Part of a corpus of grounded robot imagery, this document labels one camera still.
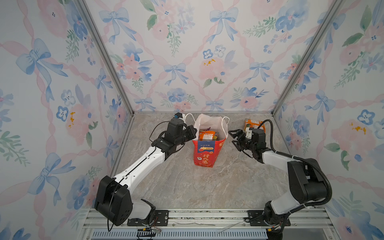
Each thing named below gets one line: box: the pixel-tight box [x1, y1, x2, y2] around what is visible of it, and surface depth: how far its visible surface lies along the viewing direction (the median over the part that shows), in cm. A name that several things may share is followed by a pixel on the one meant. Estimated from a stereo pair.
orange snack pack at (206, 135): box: [198, 130, 216, 141], surface depth 83 cm
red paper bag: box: [192, 113, 229, 168], surface depth 83 cm
